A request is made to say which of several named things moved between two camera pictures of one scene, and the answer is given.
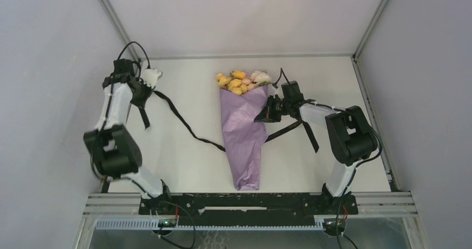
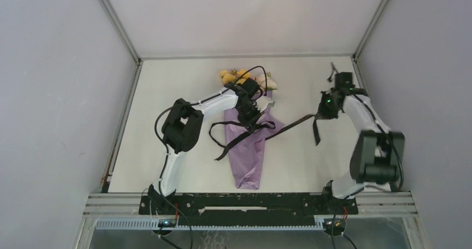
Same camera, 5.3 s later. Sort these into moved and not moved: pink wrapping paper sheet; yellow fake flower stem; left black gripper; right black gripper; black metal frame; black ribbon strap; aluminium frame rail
Moved: right black gripper; left black gripper; black ribbon strap; yellow fake flower stem
Not moved: aluminium frame rail; black metal frame; pink wrapping paper sheet
